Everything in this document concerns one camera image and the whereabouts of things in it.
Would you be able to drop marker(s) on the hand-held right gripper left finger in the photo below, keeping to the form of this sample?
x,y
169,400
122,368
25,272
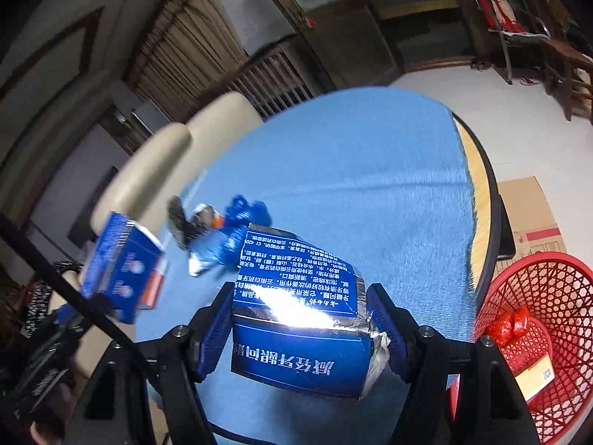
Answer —
x,y
211,338

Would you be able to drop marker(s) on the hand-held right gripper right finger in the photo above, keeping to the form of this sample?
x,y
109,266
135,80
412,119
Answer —
x,y
391,338

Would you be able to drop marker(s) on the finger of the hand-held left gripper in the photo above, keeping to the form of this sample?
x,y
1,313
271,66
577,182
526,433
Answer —
x,y
69,317

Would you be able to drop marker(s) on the blue box with white circles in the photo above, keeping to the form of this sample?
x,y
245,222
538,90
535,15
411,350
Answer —
x,y
118,264

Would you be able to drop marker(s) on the blue and silver toothpaste box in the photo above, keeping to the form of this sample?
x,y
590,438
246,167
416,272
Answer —
x,y
296,296

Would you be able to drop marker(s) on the black plastic bag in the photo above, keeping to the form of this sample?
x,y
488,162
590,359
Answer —
x,y
180,225

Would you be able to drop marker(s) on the blue plastic bag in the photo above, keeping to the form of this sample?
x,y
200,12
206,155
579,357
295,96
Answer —
x,y
245,215

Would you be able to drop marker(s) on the red plastic mesh basket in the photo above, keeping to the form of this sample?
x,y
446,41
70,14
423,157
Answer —
x,y
556,296

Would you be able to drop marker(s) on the patterned dark cloth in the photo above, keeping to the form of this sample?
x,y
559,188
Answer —
x,y
44,296

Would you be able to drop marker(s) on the blue foil wrapper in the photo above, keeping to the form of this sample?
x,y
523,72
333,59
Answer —
x,y
217,250

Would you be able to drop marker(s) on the red plastic bag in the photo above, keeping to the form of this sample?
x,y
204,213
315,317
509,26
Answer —
x,y
507,327

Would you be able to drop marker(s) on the blue table cloth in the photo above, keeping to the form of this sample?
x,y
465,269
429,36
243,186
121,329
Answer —
x,y
347,171

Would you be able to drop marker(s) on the round wooden table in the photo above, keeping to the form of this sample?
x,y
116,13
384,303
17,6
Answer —
x,y
479,181

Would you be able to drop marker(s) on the brown cardboard box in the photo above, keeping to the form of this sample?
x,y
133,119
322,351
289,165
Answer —
x,y
528,208

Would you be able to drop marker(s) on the white appliance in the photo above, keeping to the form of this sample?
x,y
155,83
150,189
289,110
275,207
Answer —
x,y
139,106

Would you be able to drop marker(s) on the wooden crib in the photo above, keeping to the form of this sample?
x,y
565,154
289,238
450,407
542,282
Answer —
x,y
278,79

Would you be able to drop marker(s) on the brown shoes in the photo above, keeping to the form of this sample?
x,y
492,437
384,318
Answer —
x,y
479,66

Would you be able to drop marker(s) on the pink slipper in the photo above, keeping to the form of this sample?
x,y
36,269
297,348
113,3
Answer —
x,y
528,81

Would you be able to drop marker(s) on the striped beige curtain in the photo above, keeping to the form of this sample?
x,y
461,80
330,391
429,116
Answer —
x,y
185,46

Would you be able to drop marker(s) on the open door with glass panel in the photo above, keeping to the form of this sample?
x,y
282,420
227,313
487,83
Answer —
x,y
343,23

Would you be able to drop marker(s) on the wooden chair with red cloth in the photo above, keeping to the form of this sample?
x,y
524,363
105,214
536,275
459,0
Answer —
x,y
514,41

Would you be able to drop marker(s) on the dark wooden stool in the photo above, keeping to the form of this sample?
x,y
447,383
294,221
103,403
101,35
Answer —
x,y
567,69

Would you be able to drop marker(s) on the red door tassel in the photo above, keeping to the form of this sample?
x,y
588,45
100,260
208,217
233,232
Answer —
x,y
309,22

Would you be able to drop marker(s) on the red cloth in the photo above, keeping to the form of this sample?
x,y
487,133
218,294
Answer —
x,y
493,4

